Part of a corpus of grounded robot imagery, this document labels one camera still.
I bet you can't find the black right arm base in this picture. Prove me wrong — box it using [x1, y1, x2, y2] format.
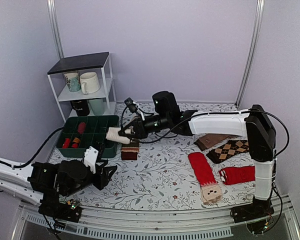
[230, 198, 275, 223]

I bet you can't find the aluminium corner post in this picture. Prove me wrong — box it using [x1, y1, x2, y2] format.
[46, 0, 64, 59]
[235, 0, 265, 107]

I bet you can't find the cream white mug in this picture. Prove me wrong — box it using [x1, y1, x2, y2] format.
[79, 72, 100, 95]

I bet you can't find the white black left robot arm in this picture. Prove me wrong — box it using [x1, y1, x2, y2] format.
[0, 153, 117, 217]

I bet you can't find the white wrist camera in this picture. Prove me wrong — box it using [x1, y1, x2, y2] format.
[124, 97, 145, 121]
[83, 146, 106, 174]

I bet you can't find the floral patterned table mat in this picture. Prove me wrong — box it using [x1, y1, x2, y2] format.
[43, 102, 268, 211]

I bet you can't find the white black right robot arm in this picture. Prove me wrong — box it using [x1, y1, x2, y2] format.
[118, 91, 276, 218]

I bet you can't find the red rolled sock front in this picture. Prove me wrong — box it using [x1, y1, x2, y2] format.
[62, 138, 71, 149]

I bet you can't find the brown argyle sock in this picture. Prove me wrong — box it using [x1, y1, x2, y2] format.
[206, 140, 249, 164]

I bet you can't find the white shelf black top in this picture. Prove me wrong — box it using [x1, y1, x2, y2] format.
[47, 52, 117, 122]

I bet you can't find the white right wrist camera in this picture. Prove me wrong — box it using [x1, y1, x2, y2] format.
[124, 97, 145, 121]

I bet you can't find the right aluminium corner post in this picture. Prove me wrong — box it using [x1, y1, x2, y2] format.
[235, 0, 265, 107]

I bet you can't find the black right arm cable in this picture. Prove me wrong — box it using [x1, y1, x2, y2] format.
[117, 106, 290, 223]

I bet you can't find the aluminium front rail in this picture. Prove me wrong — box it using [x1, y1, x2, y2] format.
[11, 195, 300, 240]

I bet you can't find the orange black rolled sock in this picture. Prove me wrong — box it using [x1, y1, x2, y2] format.
[71, 137, 81, 149]

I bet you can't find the red beige face sock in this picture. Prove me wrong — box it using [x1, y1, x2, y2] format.
[188, 152, 223, 205]

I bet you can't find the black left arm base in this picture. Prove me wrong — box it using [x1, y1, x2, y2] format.
[38, 199, 83, 223]

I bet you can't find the teal patterned mug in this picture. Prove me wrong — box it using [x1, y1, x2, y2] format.
[63, 71, 81, 93]

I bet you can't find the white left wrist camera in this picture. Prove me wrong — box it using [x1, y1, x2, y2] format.
[83, 146, 106, 174]

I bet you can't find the red folded sock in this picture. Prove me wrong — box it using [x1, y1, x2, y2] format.
[218, 166, 255, 185]

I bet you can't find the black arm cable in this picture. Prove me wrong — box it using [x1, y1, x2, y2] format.
[117, 106, 290, 223]
[0, 126, 66, 170]

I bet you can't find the red rolled sock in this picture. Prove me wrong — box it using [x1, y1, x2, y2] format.
[62, 138, 71, 149]
[77, 122, 87, 134]

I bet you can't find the black mug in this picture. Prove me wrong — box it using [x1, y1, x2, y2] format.
[70, 99, 90, 117]

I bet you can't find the pale green mug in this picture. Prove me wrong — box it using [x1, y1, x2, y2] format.
[88, 98, 105, 116]

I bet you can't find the cream brown block sock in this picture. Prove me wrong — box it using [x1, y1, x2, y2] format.
[105, 127, 131, 145]

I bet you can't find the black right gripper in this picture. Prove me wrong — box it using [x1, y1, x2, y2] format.
[119, 113, 171, 139]

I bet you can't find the green divided organizer tray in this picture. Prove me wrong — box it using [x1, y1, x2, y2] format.
[56, 115, 119, 159]

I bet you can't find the tan brown cuff sock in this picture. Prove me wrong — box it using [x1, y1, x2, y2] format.
[194, 133, 237, 151]

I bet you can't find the left aluminium corner post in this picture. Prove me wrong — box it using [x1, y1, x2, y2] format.
[46, 0, 64, 59]

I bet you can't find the striped beige brown sock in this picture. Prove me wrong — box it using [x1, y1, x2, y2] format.
[120, 142, 140, 161]

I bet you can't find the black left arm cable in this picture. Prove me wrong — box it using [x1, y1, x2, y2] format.
[0, 126, 66, 170]

